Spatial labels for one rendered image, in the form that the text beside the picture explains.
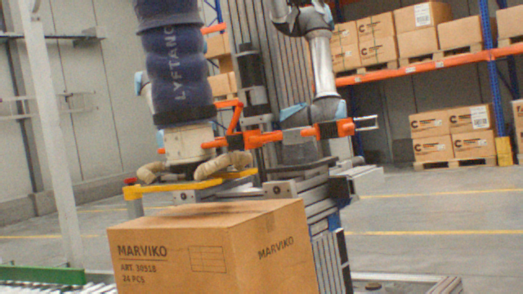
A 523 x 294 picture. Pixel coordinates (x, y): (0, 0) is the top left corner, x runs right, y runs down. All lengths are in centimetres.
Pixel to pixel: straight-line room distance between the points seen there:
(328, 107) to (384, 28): 717
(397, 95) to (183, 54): 892
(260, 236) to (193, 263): 23
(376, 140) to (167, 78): 911
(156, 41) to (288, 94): 78
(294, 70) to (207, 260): 112
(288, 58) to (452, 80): 790
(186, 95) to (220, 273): 60
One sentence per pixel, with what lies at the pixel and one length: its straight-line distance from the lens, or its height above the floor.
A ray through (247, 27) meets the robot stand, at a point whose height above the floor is 164.
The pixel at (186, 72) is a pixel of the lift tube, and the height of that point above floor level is 144.
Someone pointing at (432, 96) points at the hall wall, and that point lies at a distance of 1056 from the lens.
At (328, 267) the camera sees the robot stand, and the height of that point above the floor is 52.
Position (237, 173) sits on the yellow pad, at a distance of 204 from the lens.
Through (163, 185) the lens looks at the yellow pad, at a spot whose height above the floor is 107.
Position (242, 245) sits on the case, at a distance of 183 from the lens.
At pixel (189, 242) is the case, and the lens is 192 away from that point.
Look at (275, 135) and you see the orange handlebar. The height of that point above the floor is 119.
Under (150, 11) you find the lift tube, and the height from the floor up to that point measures 165.
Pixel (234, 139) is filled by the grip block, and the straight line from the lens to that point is 190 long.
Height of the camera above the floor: 126
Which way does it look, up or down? 3 degrees down
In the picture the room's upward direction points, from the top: 9 degrees counter-clockwise
